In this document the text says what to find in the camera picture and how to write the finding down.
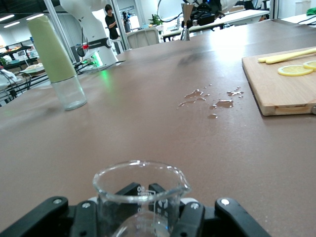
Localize clear glass measuring beaker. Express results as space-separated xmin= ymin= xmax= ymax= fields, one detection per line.
xmin=92 ymin=160 xmax=192 ymax=237

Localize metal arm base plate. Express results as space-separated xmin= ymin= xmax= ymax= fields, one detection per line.
xmin=79 ymin=59 xmax=125 ymax=74

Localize wooden cutting board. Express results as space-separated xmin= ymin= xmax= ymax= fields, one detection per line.
xmin=241 ymin=46 xmax=316 ymax=117

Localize yellow plastic knife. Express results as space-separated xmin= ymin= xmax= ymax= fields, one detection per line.
xmin=258 ymin=48 xmax=316 ymax=63

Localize grey office chair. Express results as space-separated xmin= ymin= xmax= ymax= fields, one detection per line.
xmin=127 ymin=27 xmax=160 ymax=50

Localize lemon slice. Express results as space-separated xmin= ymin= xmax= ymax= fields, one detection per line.
xmin=277 ymin=65 xmax=314 ymax=77
xmin=303 ymin=60 xmax=316 ymax=72

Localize green sleeved glass bottle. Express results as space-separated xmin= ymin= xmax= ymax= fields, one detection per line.
xmin=26 ymin=14 xmax=87 ymax=111

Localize person in black shirt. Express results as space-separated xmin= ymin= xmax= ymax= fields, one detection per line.
xmin=105 ymin=4 xmax=119 ymax=40

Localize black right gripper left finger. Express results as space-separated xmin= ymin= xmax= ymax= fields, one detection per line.
xmin=0 ymin=182 xmax=142 ymax=237

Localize white office table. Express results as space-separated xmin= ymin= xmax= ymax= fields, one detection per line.
xmin=161 ymin=9 xmax=270 ymax=42

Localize green potted plant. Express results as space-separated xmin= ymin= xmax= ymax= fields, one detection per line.
xmin=148 ymin=14 xmax=164 ymax=27

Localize brown table cover sheet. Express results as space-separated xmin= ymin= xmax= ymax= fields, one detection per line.
xmin=0 ymin=18 xmax=316 ymax=237

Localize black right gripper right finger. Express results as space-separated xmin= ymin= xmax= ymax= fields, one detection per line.
xmin=149 ymin=183 xmax=272 ymax=237

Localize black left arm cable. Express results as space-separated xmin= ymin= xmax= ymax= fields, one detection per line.
xmin=158 ymin=0 xmax=183 ymax=23

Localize spilled liquid drops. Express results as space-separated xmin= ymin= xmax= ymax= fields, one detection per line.
xmin=177 ymin=83 xmax=245 ymax=119

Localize aluminium frame post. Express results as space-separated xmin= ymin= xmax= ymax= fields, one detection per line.
xmin=44 ymin=0 xmax=75 ymax=64
xmin=111 ymin=0 xmax=131 ymax=52

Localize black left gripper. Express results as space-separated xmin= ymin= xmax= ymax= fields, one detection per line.
xmin=181 ymin=3 xmax=224 ymax=27

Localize steel double jigger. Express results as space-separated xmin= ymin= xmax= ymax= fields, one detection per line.
xmin=180 ymin=2 xmax=196 ymax=41

